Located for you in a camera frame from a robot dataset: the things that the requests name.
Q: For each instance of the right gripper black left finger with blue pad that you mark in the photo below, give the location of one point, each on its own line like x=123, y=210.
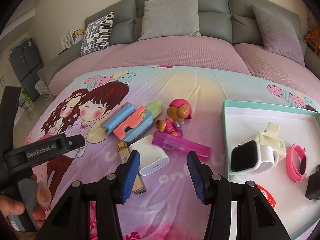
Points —
x=69, y=219

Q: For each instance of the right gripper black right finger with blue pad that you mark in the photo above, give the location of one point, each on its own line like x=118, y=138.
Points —
x=256, y=219

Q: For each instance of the red white glue bottle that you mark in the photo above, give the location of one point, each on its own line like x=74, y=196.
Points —
x=268, y=196

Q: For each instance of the white smartwatch black screen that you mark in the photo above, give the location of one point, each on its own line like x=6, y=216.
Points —
x=252, y=158

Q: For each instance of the black power adapter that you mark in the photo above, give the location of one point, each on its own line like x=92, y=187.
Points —
x=313, y=187

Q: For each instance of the pink fitness band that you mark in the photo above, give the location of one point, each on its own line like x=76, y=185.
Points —
x=296, y=162

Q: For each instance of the gold lighter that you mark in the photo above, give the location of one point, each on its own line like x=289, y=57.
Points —
x=132, y=180

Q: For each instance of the cream plastic hair claw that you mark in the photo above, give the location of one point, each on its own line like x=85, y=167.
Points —
x=269, y=137

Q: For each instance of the white usb charger cube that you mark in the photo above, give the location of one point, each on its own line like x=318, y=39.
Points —
x=152, y=157

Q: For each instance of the magenta translucent utility knife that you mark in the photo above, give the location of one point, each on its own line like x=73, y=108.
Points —
x=180, y=145

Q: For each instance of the orange blue toy knife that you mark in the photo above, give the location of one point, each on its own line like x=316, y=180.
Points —
x=132, y=121

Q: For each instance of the person's left hand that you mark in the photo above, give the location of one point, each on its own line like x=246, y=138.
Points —
x=15, y=208

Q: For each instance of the teal rimmed white tray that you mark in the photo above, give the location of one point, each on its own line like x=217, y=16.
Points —
x=242, y=121

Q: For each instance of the dark grey cabinet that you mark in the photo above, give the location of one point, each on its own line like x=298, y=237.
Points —
x=26, y=62

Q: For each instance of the blue green toy knife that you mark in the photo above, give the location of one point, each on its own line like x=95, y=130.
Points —
x=151, y=112

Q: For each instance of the pink pup toy figure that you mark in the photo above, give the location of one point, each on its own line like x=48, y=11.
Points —
x=179, y=110

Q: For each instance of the black white patterned cushion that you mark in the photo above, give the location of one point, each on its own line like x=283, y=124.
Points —
x=97, y=35

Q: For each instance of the purple grey cushion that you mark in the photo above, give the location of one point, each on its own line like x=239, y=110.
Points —
x=278, y=34

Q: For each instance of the orange ornament on sofa side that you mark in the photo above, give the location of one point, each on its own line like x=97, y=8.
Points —
x=312, y=39

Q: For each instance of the grey sofa pink cover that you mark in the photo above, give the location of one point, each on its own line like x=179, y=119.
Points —
x=230, y=40

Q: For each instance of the light grey cushion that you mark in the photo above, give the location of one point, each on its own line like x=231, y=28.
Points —
x=164, y=18

